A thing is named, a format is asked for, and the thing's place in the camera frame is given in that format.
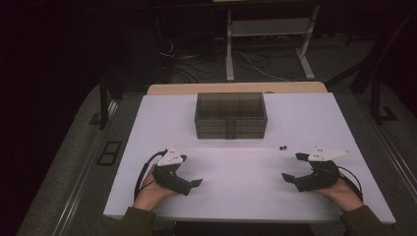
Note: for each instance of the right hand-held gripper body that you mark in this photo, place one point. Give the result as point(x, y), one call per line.
point(319, 177)

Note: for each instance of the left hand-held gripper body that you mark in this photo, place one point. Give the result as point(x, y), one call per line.
point(168, 178)

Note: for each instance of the smoky transparent drawer box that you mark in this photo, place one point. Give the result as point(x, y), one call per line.
point(229, 114)

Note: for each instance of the person's left hand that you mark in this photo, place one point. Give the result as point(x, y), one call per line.
point(150, 195)

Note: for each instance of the person's right hand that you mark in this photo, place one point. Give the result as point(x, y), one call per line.
point(345, 195)

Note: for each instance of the black floor socket cover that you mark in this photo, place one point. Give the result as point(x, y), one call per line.
point(109, 152)

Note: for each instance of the wooden table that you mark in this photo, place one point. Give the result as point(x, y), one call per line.
point(236, 88)

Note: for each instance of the black metal stand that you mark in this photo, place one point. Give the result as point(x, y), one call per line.
point(104, 101)
point(375, 98)

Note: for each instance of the grey metal stand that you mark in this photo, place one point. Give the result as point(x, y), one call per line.
point(268, 28)

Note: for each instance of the metal floor rail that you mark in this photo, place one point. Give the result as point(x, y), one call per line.
point(390, 147)
point(82, 187)

